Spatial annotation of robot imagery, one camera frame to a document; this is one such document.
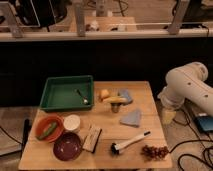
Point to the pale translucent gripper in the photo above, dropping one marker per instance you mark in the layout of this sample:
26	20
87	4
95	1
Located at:
167	115

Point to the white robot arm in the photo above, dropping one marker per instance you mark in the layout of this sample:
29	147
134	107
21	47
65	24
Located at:
186	82

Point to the blue triangular cloth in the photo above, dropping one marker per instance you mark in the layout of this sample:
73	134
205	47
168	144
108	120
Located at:
132	118

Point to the blue device on floor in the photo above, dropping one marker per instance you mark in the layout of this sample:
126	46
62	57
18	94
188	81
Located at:
204	124

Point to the brown raisin pile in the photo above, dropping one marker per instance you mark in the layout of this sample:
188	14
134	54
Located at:
154	153

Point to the wooden board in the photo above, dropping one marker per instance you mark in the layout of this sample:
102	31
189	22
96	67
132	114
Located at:
116	137

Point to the blue sponge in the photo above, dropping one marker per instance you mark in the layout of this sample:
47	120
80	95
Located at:
125	93

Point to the small dark cup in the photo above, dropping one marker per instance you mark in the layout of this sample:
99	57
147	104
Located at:
115	107

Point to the white black dish brush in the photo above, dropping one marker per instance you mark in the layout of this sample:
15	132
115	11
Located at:
117	147

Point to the orange fruit piece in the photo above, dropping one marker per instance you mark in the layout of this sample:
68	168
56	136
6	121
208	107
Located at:
104	93

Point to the wooden block brush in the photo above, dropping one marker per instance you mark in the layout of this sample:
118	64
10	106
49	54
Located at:
92	138

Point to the metal spoon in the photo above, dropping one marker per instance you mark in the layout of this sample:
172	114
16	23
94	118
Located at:
85	101

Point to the white round container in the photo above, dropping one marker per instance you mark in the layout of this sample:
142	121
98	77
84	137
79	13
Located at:
72	123

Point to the purple bowl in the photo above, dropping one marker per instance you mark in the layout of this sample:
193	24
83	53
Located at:
67	147

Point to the green plastic tray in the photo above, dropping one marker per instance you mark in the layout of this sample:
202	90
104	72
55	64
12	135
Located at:
59	93

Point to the green cucumber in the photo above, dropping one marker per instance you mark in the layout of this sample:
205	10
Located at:
46	133

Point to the orange bowl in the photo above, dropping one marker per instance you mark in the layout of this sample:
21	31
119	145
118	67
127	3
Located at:
43	125

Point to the white metal rail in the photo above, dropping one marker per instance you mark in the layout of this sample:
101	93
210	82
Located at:
114	35

